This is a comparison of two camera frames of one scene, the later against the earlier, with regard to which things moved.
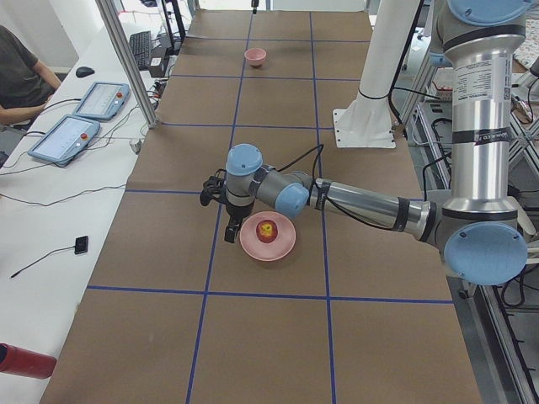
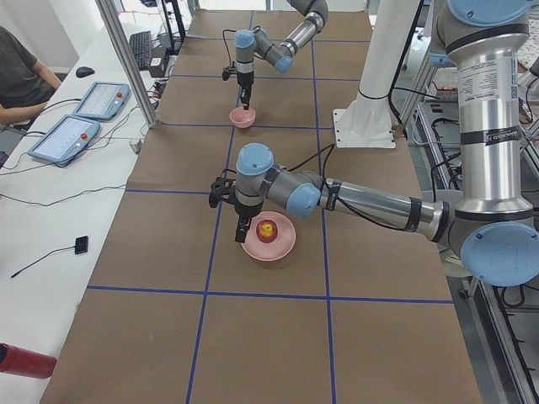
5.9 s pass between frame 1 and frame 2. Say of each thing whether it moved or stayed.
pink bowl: moved
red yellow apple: stayed
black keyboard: stayed
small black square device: stayed
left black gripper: moved
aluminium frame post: stayed
